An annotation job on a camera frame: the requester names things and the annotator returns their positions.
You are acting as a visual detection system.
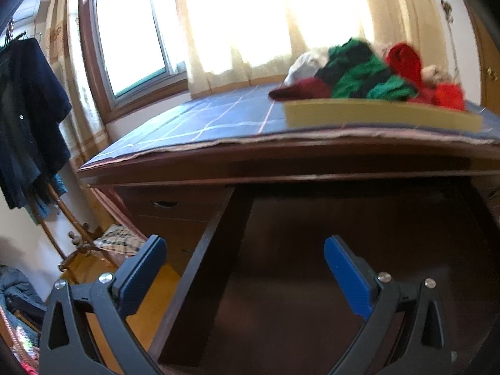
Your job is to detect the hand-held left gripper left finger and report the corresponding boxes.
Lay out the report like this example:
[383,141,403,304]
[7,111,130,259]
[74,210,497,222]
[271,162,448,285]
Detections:
[39,235,168,375]

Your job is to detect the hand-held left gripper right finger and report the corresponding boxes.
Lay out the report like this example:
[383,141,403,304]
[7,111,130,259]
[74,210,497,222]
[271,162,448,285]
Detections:
[323,235,447,375]

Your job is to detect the dark wooden drawer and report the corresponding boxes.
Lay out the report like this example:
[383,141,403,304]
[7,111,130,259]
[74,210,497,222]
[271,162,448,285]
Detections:
[156,182,500,375]

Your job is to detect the yellow tray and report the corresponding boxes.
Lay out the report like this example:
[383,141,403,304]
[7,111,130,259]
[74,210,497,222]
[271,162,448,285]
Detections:
[283,99,483,131]

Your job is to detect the dark red underwear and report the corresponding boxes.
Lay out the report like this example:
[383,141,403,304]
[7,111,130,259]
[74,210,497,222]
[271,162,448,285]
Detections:
[269,77,333,101]

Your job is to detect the green black underwear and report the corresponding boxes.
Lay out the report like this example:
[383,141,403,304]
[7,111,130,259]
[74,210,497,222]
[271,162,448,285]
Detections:
[314,38,393,98]

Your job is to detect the white grey underwear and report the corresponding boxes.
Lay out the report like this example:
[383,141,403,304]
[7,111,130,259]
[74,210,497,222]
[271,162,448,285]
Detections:
[283,52,331,87]

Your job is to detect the beige underwear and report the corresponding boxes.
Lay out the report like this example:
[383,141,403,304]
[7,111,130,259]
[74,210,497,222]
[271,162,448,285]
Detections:
[421,64,451,87]

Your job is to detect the small wooden drawer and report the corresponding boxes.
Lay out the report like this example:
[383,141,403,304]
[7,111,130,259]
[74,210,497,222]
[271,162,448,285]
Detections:
[129,194,224,220]
[137,215,212,276]

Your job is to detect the plaid cloth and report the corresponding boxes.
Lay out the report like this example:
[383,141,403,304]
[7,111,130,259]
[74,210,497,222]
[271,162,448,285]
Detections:
[92,224,147,258]

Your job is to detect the pink striped cloth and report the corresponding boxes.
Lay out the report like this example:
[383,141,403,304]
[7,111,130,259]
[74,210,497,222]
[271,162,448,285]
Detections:
[84,187,133,228]

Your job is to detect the wooden coat rack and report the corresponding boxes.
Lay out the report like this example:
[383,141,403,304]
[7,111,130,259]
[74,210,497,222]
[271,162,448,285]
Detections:
[4,19,118,275]

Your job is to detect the teal garment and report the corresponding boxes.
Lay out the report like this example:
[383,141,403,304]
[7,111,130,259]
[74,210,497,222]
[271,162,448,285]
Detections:
[29,174,69,219]

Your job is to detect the blue padded jacket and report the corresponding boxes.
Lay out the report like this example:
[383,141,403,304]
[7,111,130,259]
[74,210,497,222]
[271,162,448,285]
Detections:
[0,266,45,313]

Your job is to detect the dark wooden desk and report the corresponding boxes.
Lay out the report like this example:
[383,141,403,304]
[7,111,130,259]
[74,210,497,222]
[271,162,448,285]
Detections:
[77,133,500,276]

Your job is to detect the colourful patterned cloth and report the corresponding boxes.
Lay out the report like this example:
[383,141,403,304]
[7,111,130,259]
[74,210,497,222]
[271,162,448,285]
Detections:
[0,307,40,375]

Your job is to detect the blue checked cloth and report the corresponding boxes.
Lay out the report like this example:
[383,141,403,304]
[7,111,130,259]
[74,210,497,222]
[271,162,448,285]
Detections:
[80,86,500,165]

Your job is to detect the dark jacket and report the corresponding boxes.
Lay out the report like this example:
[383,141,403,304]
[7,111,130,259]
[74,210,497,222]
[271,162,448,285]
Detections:
[0,38,73,209]

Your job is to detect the window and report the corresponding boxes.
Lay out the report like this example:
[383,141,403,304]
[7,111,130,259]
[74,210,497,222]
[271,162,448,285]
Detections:
[78,0,190,122]

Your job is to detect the yellow patterned side curtain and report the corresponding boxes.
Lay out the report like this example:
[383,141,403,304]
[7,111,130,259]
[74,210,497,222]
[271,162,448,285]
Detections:
[45,0,114,173]

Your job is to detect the wooden wardrobe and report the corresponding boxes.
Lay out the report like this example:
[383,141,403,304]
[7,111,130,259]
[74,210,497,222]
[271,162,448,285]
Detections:
[465,0,500,116]

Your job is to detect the cream lace curtain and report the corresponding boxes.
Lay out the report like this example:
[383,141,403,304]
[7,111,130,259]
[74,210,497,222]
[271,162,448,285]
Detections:
[172,0,458,100]

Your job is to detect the metal curtain hook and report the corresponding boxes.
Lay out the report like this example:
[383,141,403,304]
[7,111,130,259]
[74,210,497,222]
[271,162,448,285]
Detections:
[441,0,462,84]

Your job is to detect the white air conditioner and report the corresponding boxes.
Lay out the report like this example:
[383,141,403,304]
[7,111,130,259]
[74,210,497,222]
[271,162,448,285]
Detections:
[8,0,43,22]

